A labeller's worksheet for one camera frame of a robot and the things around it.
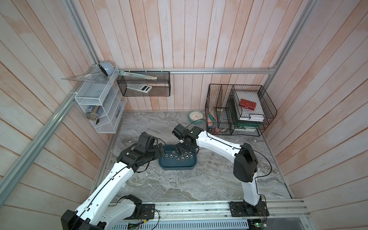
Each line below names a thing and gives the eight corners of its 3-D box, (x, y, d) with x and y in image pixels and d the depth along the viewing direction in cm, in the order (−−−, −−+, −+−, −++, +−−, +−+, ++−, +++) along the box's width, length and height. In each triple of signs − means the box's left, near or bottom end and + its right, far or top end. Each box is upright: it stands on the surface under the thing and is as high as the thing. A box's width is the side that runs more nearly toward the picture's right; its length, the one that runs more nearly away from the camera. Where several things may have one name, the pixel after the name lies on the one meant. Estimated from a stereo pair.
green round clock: (187, 124, 114) (188, 121, 111) (187, 113, 122) (187, 110, 119) (203, 124, 114) (204, 121, 111) (202, 113, 122) (202, 110, 119)
